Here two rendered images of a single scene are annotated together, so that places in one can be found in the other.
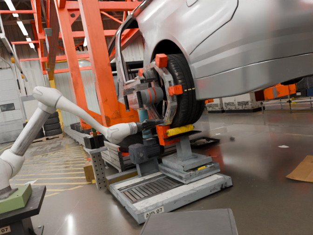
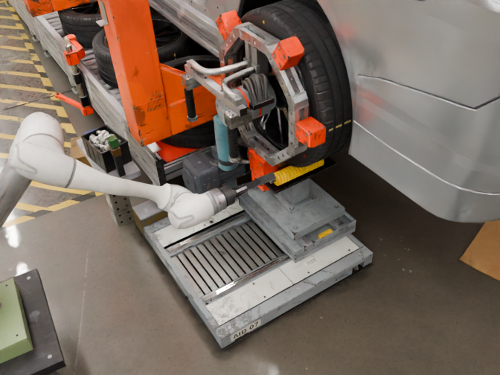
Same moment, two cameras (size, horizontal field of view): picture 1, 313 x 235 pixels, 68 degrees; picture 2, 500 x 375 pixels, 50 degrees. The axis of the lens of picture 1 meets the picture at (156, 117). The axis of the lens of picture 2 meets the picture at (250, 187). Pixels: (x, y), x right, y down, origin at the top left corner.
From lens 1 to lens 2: 119 cm
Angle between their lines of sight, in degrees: 36
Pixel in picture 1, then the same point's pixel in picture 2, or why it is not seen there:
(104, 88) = (132, 46)
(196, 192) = (314, 288)
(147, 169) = not seen: hidden behind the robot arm
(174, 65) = (317, 72)
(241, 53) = (469, 171)
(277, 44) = not seen: outside the picture
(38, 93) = (26, 168)
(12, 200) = (13, 347)
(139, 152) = (207, 183)
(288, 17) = not seen: outside the picture
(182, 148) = (295, 190)
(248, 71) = (469, 199)
